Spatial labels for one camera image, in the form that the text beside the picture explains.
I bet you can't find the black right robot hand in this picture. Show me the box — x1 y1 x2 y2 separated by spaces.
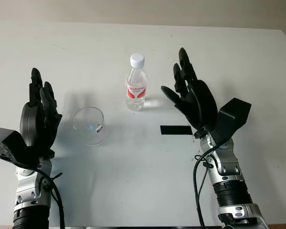
160 47 219 138

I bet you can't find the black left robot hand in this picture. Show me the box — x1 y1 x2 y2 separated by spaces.
19 67 63 158

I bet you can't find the clear water bottle red label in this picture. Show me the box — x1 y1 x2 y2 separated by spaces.
124 53 148 112

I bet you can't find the clear glass cup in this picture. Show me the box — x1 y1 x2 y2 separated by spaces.
72 107 105 146

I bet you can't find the black tape strip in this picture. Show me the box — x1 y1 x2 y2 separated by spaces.
160 125 193 136

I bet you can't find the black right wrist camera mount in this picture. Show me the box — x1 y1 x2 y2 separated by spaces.
211 97 252 146

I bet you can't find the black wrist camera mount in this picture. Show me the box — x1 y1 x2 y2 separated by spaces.
0 127 39 169
211 97 252 146

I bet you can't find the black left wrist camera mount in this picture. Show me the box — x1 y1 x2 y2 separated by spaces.
0 127 39 169

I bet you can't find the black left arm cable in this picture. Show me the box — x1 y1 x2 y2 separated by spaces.
35 167 66 229

